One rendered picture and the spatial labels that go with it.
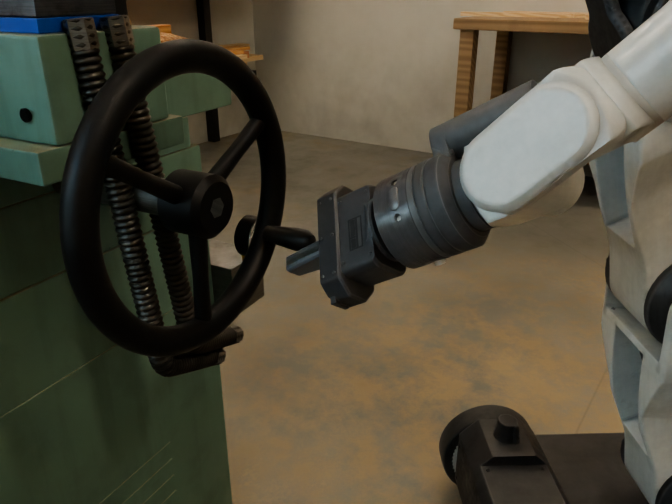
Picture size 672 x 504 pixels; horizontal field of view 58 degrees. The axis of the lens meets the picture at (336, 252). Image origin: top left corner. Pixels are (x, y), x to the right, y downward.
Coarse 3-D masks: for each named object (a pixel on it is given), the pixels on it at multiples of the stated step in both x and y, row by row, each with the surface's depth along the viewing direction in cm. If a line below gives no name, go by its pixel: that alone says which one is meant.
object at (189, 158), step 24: (192, 144) 82; (168, 168) 78; (192, 168) 82; (0, 216) 59; (24, 216) 61; (48, 216) 63; (144, 216) 76; (0, 240) 59; (24, 240) 62; (48, 240) 64; (0, 264) 60; (24, 264) 62; (48, 264) 65; (0, 288) 60
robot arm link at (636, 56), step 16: (656, 16) 42; (640, 32) 42; (656, 32) 41; (624, 48) 43; (640, 48) 42; (656, 48) 41; (624, 64) 42; (640, 64) 42; (656, 64) 41; (640, 80) 42; (656, 80) 41; (656, 96) 42
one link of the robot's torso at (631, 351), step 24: (624, 312) 93; (624, 336) 92; (648, 336) 87; (624, 360) 94; (648, 360) 83; (624, 384) 96; (648, 384) 83; (624, 408) 98; (648, 408) 85; (624, 432) 101; (648, 432) 88; (624, 456) 103; (648, 456) 91; (648, 480) 94
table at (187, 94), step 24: (168, 96) 76; (192, 96) 79; (216, 96) 84; (168, 120) 63; (0, 144) 53; (24, 144) 53; (168, 144) 64; (0, 168) 53; (24, 168) 52; (48, 168) 51
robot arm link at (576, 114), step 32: (576, 64) 44; (608, 64) 43; (544, 96) 43; (576, 96) 42; (608, 96) 42; (640, 96) 42; (512, 128) 44; (544, 128) 43; (576, 128) 42; (608, 128) 41; (640, 128) 42; (480, 160) 46; (512, 160) 45; (544, 160) 43; (576, 160) 42; (480, 192) 46; (512, 192) 45; (544, 192) 45
